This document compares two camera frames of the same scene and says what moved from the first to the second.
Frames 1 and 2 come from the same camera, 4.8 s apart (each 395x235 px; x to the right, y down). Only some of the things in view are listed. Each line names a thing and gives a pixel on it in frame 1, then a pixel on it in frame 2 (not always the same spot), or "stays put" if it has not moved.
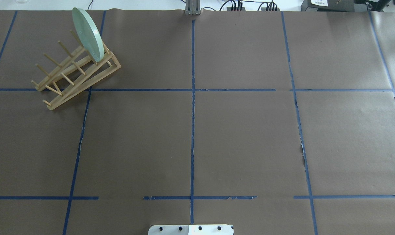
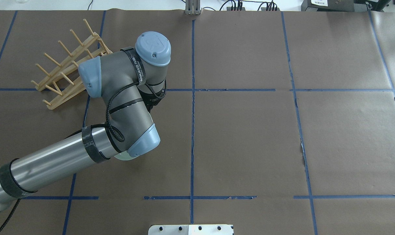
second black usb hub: (264, 9) stays put
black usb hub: (229, 8) stays put
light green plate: (89, 33) to (125, 156)
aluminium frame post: (192, 7) stays put
